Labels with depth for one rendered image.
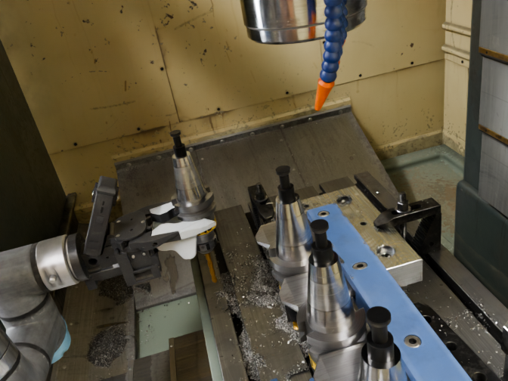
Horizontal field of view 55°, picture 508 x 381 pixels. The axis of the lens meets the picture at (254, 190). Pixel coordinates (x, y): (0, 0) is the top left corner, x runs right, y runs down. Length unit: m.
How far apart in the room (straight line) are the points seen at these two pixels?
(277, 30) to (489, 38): 0.57
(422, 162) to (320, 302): 1.64
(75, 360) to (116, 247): 0.68
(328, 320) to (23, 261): 0.47
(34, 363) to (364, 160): 1.28
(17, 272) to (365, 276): 0.48
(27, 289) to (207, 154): 1.10
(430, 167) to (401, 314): 1.59
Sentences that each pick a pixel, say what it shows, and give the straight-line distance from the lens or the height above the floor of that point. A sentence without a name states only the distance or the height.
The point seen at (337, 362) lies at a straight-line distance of 0.44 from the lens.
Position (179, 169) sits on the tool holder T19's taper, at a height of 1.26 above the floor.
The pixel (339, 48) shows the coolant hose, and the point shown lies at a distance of 0.48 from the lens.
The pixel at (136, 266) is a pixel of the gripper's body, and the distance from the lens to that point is 0.75.
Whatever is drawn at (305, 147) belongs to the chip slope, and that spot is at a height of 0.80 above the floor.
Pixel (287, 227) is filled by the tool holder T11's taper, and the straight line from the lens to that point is 0.51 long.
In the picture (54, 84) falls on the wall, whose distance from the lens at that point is 1.72.
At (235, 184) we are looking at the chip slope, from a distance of 1.66.
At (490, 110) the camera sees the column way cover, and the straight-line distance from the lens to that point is 1.13.
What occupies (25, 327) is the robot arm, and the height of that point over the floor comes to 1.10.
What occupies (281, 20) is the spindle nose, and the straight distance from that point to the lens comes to 0.60.
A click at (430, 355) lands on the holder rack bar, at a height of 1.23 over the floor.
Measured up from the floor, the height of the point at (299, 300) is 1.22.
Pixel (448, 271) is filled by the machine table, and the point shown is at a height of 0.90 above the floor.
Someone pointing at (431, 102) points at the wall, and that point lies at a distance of 2.05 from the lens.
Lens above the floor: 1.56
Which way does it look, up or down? 29 degrees down
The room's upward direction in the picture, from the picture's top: 11 degrees counter-clockwise
